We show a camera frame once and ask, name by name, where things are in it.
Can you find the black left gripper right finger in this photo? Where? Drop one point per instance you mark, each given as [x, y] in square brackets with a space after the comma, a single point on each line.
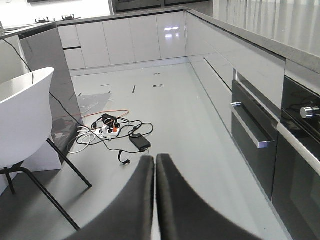
[183, 214]

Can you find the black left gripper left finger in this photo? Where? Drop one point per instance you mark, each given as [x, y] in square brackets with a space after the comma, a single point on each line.
[130, 215]

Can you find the black power adapter brick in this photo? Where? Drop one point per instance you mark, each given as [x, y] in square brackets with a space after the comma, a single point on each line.
[140, 142]

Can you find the white power strip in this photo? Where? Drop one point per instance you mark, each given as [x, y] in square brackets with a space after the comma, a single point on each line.
[109, 132]

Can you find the black built-in oven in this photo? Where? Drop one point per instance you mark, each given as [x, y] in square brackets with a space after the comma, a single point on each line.
[296, 190]

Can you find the white shell chair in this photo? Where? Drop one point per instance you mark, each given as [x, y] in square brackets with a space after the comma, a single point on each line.
[25, 125]

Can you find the white kitchen base cabinets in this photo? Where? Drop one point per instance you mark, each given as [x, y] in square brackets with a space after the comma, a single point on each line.
[217, 56]

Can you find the black warming drawer steel handle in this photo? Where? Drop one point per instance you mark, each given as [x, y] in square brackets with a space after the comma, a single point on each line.
[254, 131]

